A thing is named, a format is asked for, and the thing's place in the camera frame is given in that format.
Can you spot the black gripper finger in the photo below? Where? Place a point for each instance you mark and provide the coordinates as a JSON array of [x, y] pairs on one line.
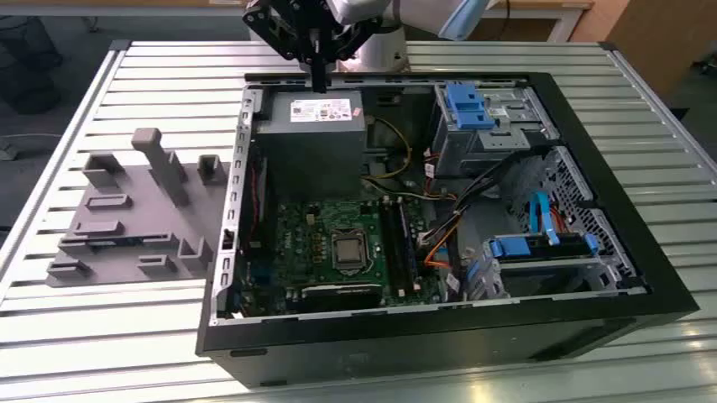
[[358, 35], [264, 25]]

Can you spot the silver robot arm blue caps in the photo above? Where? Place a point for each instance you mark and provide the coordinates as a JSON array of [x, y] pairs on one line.
[[373, 46]]

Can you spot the black RAM slot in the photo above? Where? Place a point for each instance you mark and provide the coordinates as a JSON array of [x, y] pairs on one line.
[[394, 247]]

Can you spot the blue empty disk carrier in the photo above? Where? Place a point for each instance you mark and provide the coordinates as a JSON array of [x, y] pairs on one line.
[[468, 105]]

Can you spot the long white-framed desk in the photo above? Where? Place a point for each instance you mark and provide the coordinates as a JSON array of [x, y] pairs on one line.
[[113, 10]]

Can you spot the grey power supply unit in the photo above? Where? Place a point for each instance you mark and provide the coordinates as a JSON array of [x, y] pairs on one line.
[[308, 155]]

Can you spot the silver metal drive cage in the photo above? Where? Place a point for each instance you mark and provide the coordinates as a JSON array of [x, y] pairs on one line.
[[504, 138]]

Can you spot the wooden desk white legs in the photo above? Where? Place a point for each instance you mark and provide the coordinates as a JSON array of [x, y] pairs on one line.
[[560, 6]]

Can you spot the black mesh waste bin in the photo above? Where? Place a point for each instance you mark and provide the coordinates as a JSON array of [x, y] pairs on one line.
[[29, 63]]

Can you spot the grey parts rack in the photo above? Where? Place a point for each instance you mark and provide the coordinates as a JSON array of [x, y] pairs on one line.
[[141, 218]]

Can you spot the silver CPU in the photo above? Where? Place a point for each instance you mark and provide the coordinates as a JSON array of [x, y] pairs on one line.
[[349, 250]]

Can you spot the wooden cabinet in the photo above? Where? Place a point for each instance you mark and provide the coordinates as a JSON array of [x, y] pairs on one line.
[[661, 42]]

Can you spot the green motherboard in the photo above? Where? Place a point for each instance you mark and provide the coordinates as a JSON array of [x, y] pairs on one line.
[[302, 260]]

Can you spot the small white adapter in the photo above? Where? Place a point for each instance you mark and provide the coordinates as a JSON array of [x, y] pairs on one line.
[[6, 151]]

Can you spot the hard disk in blue carrier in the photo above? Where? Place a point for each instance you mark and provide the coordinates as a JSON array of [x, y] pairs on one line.
[[513, 247]]

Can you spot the black graphics card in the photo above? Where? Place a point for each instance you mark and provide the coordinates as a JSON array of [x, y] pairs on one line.
[[336, 298]]

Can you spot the black PC case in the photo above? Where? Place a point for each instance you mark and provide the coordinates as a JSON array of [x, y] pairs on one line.
[[392, 357]]

